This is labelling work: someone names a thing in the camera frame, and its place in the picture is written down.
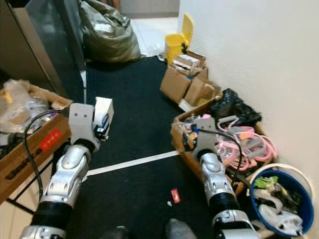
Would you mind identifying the black floor mat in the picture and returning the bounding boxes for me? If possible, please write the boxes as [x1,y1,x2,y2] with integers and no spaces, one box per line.
[65,55,265,239]

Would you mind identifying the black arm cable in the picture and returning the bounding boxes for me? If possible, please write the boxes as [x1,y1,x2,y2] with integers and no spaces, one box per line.
[24,110,76,201]
[199,127,253,183]

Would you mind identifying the white crumpled trash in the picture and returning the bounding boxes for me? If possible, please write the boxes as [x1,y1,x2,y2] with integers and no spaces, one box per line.
[254,189,305,235]

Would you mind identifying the cardboard box open flaps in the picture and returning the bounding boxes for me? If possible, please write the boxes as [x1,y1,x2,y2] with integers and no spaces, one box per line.
[184,77,223,108]

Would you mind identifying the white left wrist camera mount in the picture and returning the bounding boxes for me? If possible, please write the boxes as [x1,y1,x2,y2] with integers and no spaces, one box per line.
[70,103,98,150]

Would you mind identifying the wide open cardboard box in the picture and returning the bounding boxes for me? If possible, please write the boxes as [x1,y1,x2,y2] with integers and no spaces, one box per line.
[171,99,280,201]

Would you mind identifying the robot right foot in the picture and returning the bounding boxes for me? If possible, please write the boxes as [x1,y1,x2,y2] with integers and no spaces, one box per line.
[165,218,198,239]

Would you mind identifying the black plastic bag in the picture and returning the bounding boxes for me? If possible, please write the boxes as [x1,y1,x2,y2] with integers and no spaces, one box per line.
[209,89,263,126]

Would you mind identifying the olive rubbish bag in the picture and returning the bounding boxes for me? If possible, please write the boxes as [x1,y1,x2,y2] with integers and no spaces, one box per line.
[78,0,142,64]

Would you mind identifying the white floor tape strip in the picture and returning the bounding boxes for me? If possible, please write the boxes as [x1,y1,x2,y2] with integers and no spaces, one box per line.
[87,150,180,176]

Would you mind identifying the clear bubble wrap bundle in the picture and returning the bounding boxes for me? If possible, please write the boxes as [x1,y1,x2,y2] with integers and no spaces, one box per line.
[2,79,54,133]

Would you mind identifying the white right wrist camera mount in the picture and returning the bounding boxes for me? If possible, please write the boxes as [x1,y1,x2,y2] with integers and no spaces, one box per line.
[194,116,221,156]

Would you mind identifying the small plain cardboard box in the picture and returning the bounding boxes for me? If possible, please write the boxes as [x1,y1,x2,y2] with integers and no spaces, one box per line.
[160,66,193,104]

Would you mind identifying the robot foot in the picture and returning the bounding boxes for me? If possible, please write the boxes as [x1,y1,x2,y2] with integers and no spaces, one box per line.
[165,218,198,239]
[102,227,131,239]

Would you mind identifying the pink tube bundle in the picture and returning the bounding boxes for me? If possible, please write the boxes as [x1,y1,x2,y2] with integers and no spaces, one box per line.
[217,124,278,173]

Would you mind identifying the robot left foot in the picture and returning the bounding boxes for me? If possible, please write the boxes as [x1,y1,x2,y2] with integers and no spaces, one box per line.
[102,227,131,239]

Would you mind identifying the cardboard box with white pieces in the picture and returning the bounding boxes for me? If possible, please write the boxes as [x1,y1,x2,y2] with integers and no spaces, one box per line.
[172,51,207,78]

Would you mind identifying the green crumpled trash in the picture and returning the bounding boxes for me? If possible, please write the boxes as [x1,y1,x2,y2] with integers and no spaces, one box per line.
[254,176,279,190]

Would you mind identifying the yellow pedal bin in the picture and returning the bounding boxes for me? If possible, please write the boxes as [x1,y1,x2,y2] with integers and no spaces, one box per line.
[164,13,194,66]

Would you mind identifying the white flat board piece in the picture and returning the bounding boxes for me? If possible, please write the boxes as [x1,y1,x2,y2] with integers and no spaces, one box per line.
[178,99,195,113]

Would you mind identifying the white foam pieces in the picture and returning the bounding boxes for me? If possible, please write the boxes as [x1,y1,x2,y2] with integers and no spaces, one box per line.
[175,55,201,76]

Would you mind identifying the red wrapper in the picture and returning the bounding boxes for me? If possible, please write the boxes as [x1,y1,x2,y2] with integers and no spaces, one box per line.
[170,188,182,204]

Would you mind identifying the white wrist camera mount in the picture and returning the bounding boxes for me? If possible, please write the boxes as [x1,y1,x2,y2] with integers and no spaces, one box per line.
[70,103,98,150]
[194,116,221,156]

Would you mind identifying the grey metal cabinet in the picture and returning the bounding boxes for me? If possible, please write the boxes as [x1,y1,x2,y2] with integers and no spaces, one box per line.
[0,0,86,103]

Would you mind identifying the large cardboard box red label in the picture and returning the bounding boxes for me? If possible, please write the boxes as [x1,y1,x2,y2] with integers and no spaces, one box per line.
[0,82,73,202]

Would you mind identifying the white carton box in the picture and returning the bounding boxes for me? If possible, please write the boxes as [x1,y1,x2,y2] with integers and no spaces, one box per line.
[94,97,115,131]

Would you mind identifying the person bare legs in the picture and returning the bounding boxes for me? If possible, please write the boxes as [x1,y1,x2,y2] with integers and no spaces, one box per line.
[109,0,123,11]

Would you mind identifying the blue bin white rim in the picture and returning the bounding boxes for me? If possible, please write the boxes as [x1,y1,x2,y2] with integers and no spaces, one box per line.
[247,163,316,238]

